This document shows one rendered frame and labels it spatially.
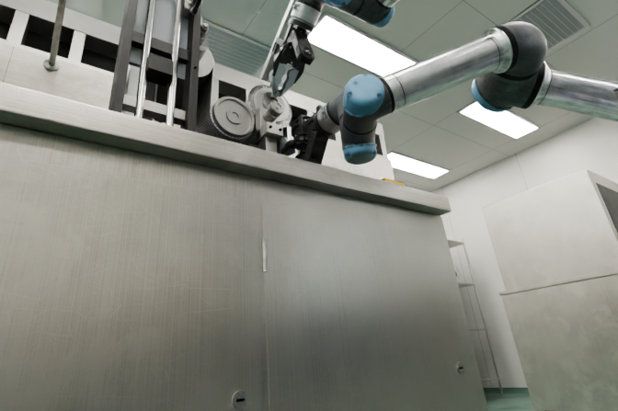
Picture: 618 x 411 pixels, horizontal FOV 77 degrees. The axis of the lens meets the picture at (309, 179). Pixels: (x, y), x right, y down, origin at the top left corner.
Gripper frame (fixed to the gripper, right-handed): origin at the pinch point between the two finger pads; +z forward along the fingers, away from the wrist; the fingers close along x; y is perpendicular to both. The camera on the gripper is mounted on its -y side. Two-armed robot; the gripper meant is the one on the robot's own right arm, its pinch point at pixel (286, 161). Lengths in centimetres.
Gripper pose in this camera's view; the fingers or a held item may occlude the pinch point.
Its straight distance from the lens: 114.1
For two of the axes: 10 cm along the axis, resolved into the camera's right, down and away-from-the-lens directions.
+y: -0.8, -9.0, 4.2
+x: -8.1, -1.8, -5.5
